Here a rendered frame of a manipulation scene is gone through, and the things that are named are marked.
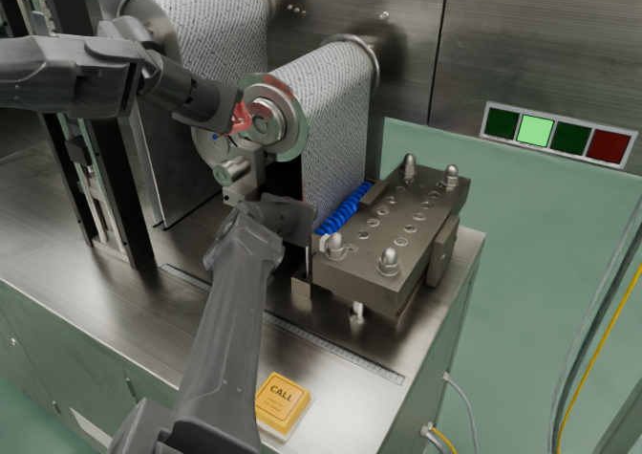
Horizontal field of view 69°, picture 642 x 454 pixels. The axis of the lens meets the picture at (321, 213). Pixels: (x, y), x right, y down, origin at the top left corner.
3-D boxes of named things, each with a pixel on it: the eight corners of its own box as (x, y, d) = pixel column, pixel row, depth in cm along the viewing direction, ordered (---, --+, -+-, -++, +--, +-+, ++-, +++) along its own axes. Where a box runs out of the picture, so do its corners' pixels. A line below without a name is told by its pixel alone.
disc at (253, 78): (232, 143, 82) (230, 60, 73) (234, 142, 82) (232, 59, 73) (303, 175, 77) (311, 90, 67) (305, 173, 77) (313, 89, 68)
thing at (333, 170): (304, 245, 86) (301, 156, 76) (361, 185, 103) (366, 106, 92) (306, 246, 86) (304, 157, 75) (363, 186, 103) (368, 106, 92)
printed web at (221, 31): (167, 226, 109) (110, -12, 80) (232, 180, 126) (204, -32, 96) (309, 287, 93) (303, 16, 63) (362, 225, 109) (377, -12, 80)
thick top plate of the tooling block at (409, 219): (312, 283, 84) (311, 257, 81) (400, 182, 112) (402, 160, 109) (395, 317, 78) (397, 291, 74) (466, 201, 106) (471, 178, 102)
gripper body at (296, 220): (310, 248, 76) (287, 251, 70) (259, 227, 80) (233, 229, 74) (320, 208, 75) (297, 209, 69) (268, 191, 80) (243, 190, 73)
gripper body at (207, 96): (232, 136, 64) (195, 119, 57) (180, 121, 68) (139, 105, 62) (246, 90, 64) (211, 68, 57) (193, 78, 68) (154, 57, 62)
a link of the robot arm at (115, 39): (80, 122, 53) (93, 54, 48) (44, 63, 57) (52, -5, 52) (177, 119, 61) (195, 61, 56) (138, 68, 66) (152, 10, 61)
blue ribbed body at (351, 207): (310, 244, 87) (310, 228, 85) (363, 190, 102) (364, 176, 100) (327, 250, 86) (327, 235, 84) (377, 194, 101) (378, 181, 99)
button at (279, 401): (246, 414, 71) (246, 404, 70) (274, 379, 76) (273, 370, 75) (285, 436, 69) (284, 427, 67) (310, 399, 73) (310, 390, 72)
